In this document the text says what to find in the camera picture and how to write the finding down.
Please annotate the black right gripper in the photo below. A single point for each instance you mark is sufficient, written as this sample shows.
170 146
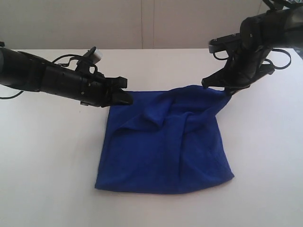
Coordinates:
244 68

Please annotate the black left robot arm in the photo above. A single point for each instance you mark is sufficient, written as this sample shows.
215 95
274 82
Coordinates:
24 71

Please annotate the blue microfiber towel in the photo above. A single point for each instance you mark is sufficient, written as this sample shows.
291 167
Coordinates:
166 142

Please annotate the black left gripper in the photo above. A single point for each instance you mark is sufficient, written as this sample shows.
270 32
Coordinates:
89 89

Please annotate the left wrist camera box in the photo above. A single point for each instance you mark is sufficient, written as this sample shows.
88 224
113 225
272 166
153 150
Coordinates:
94 55

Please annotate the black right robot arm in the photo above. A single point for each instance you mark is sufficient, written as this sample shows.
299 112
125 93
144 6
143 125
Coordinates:
276 30

